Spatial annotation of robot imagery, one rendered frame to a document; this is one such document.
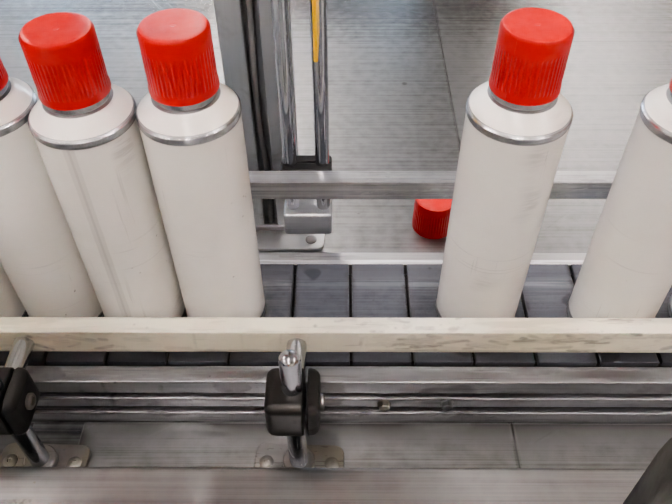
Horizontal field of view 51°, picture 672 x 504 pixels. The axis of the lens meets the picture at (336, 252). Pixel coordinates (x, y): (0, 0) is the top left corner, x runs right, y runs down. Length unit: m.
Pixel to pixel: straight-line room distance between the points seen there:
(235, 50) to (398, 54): 0.35
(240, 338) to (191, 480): 0.08
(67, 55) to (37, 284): 0.16
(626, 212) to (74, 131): 0.28
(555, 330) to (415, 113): 0.35
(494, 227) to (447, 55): 0.45
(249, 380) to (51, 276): 0.13
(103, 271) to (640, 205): 0.29
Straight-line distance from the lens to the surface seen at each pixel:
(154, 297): 0.43
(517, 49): 0.33
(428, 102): 0.73
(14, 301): 0.49
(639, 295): 0.44
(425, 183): 0.43
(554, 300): 0.49
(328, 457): 0.46
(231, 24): 0.48
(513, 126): 0.35
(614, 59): 0.85
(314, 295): 0.47
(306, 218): 0.50
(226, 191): 0.37
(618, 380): 0.47
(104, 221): 0.39
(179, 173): 0.36
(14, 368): 0.44
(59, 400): 0.49
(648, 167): 0.38
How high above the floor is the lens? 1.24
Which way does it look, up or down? 47 degrees down
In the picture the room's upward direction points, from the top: straight up
